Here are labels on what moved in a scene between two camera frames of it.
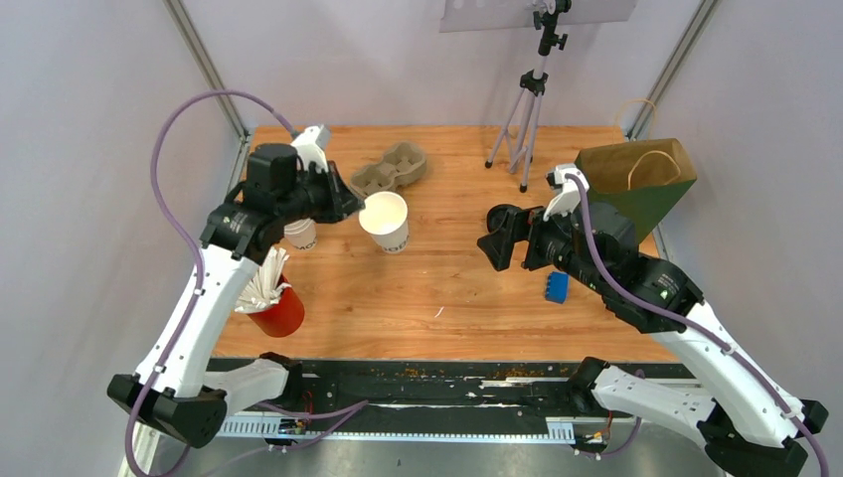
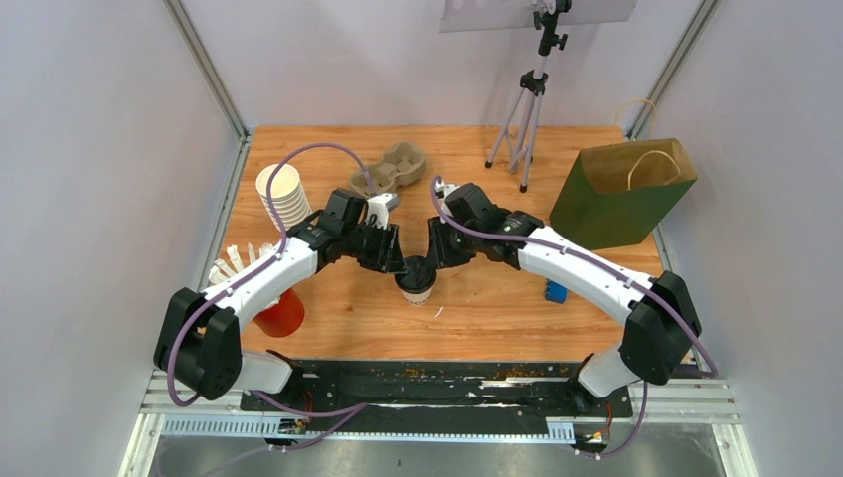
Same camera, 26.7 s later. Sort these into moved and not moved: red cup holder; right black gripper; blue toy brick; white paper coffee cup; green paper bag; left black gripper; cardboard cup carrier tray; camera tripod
Moved: white paper coffee cup; right black gripper; left black gripper
Not moved: camera tripod; red cup holder; cardboard cup carrier tray; blue toy brick; green paper bag
